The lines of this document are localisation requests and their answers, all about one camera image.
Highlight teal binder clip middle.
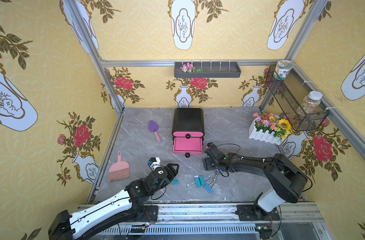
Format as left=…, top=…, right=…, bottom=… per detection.
left=186, top=176, right=201, bottom=188

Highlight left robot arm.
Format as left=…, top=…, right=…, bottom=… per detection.
left=48, top=164, right=180, bottom=240

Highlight small pink flowers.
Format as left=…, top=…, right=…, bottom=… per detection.
left=180, top=63, right=203, bottom=73

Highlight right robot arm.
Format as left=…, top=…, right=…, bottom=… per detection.
left=203, top=143, right=309, bottom=216

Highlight purple pink toy shovel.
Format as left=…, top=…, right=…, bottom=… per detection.
left=148, top=120, right=162, bottom=143

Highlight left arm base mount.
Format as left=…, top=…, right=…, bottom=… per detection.
left=127, top=205, right=159, bottom=223

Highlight grey wall shelf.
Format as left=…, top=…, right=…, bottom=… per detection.
left=174, top=61, right=241, bottom=79

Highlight teal binder clip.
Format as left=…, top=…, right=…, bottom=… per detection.
left=170, top=179, right=179, bottom=185
left=198, top=176, right=212, bottom=186
left=186, top=176, right=201, bottom=188

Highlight jar with patterned lid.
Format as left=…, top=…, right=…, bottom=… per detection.
left=272, top=60, right=293, bottom=81

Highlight teal binder clip left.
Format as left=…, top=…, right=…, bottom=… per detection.
left=170, top=179, right=179, bottom=185

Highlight pink hand broom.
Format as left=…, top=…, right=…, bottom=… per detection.
left=108, top=151, right=131, bottom=183

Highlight clear jar white lid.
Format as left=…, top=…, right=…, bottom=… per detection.
left=296, top=91, right=323, bottom=116

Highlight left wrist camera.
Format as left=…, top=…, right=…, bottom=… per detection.
left=148, top=157, right=161, bottom=171

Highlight black wire basket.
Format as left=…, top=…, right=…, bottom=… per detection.
left=265, top=66, right=329, bottom=132

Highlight teal binder clip right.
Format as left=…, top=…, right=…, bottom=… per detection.
left=198, top=176, right=212, bottom=186

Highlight pink drawer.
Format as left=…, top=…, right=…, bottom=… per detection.
left=173, top=131, right=204, bottom=139
left=173, top=138, right=203, bottom=158

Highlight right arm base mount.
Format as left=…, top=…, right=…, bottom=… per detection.
left=235, top=205, right=280, bottom=221

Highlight black drawer cabinet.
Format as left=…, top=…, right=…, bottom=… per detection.
left=172, top=108, right=205, bottom=140

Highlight flower planter white fence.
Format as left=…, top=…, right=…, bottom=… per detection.
left=248, top=113, right=293, bottom=145

